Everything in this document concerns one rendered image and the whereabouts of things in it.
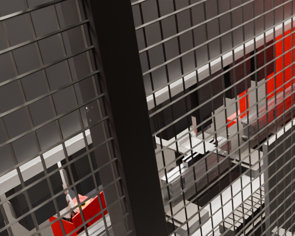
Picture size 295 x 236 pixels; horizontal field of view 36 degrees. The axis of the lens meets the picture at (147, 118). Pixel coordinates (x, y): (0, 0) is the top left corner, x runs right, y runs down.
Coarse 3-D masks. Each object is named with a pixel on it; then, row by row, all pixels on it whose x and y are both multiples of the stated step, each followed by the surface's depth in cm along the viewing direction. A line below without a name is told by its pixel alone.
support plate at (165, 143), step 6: (186, 132) 205; (192, 132) 204; (156, 138) 204; (174, 138) 202; (198, 138) 198; (210, 138) 197; (156, 144) 201; (162, 144) 198; (168, 144) 198; (174, 144) 197; (174, 150) 193; (180, 150) 192; (186, 150) 191
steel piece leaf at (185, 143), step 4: (188, 136) 198; (180, 140) 195; (184, 140) 197; (188, 140) 198; (192, 140) 197; (196, 140) 197; (200, 140) 196; (180, 144) 195; (184, 144) 195; (188, 144) 195; (192, 144) 194; (200, 144) 193; (188, 148) 192; (196, 148) 191; (200, 148) 190
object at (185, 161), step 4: (212, 140) 196; (196, 152) 190; (208, 152) 192; (188, 156) 187; (196, 156) 187; (200, 156) 189; (184, 160) 185; (188, 160) 184; (196, 160) 187; (184, 164) 185; (188, 164) 184
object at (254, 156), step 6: (210, 150) 187; (222, 150) 186; (246, 150) 178; (252, 150) 177; (222, 156) 183; (234, 156) 181; (252, 156) 173; (234, 162) 174; (246, 162) 171; (252, 162) 170; (234, 168) 175; (246, 168) 170; (252, 168) 169; (258, 168) 168; (246, 174) 171; (252, 174) 169
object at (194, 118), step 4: (192, 116) 182; (208, 116) 187; (192, 120) 183; (196, 120) 182; (200, 120) 184; (204, 120) 186; (208, 120) 188; (196, 124) 182; (204, 124) 186; (208, 124) 188; (196, 128) 183; (200, 128) 185; (204, 128) 187; (208, 128) 191; (196, 132) 184; (200, 132) 187; (196, 136) 186
